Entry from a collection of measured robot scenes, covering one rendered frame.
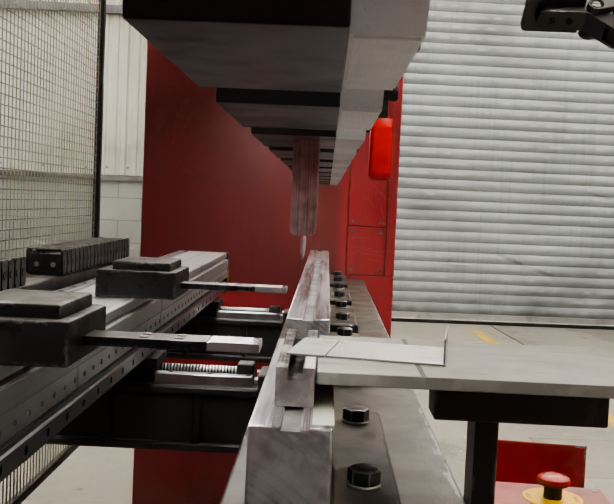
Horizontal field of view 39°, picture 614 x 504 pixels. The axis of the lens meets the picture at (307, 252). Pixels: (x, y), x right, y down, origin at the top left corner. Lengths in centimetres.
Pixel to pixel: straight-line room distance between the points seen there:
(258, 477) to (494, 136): 811
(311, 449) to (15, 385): 27
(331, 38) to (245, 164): 264
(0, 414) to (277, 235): 221
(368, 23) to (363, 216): 264
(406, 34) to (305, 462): 41
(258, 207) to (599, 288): 644
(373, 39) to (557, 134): 859
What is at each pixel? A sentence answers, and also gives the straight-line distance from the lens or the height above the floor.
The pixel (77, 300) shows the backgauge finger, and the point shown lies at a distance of 78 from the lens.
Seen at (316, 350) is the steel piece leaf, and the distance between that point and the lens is 74.
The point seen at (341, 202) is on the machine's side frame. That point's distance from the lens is 289.
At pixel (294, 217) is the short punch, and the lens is 69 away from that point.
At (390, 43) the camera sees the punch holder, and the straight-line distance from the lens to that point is 27.
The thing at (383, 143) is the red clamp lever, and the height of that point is 119.
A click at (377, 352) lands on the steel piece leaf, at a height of 100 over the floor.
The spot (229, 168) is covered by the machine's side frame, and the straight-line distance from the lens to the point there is 291.
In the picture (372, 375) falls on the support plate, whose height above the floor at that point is 100.
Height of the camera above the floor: 113
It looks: 3 degrees down
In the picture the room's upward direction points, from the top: 3 degrees clockwise
